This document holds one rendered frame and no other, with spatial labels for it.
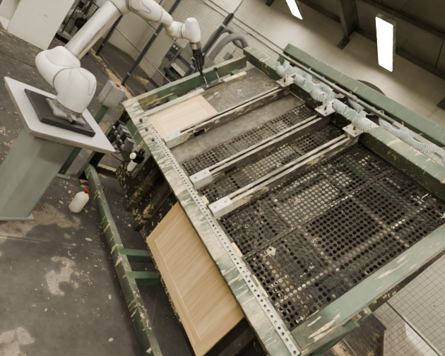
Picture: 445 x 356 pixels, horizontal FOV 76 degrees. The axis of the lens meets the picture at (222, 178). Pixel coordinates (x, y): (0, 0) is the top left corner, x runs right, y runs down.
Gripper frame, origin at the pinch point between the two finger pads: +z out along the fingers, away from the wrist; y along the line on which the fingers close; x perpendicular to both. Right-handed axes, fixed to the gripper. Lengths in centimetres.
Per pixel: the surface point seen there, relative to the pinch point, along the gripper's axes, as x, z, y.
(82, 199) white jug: 35, 42, 129
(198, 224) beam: 126, 11, 66
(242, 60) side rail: -13, 13, -49
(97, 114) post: -10, 8, 91
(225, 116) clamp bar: 54, 10, 8
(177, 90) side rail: -13.0, 16.9, 20.3
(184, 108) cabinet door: 19.4, 13.9, 27.2
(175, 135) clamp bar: 53, 8, 48
